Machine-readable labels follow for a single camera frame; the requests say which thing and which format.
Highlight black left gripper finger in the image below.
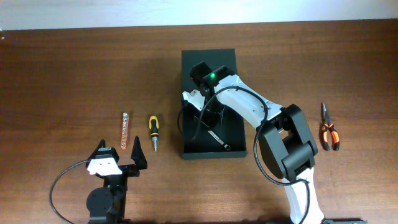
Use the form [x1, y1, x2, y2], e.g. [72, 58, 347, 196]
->
[89, 139, 106, 159]
[131, 136, 147, 170]

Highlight silver ring wrench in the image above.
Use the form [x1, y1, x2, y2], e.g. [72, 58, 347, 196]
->
[196, 118, 231, 151]

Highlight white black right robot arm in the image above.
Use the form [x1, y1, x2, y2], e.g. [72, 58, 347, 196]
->
[182, 62, 325, 223]

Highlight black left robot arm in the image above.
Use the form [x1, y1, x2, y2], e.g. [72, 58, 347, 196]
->
[86, 139, 139, 224]

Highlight black open box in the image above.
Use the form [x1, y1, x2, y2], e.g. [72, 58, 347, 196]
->
[180, 49, 248, 160]

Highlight yellow black screwdriver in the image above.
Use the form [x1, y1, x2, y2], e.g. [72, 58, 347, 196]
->
[149, 115, 159, 152]

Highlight orange black long-nose pliers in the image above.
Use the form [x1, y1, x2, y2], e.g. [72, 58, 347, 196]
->
[320, 103, 340, 151]

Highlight orange socket rail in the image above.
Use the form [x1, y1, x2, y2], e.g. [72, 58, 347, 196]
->
[121, 113, 129, 149]

